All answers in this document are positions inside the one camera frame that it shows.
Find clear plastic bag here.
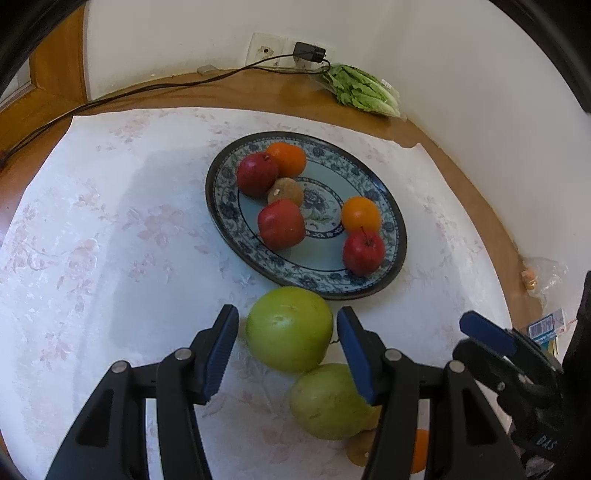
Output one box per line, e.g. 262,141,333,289
522,256,572,306

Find green apple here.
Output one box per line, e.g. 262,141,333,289
289,363,384,440
245,286,334,374

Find bagged green lettuce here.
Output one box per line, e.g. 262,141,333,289
318,65,402,118

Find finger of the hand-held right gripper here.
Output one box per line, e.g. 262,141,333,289
454,339,555,410
460,311,565,384

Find blue floral ceramic plate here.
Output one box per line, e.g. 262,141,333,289
205,131,408,301

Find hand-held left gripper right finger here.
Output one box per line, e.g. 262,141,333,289
336,306,522,480

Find white wall socket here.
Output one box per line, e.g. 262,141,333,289
246,32,298,66
293,44,326,73

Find wooden framed window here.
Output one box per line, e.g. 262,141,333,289
0,9,88,112

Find brown kiwi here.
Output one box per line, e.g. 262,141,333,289
346,429,384,467
267,176,304,207

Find small orange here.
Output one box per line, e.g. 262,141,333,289
409,429,430,474

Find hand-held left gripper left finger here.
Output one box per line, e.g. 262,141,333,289
45,304,240,480

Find white floral tablecloth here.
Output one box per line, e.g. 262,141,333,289
0,106,513,480

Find blue white small box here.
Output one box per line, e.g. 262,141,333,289
526,308,570,344

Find black plug charger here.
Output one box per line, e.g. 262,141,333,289
294,41,327,63

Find red apple with stem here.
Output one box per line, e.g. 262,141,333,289
342,227,386,277

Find black cable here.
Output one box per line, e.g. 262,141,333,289
0,54,331,169

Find large orange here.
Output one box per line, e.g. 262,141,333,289
265,143,308,178

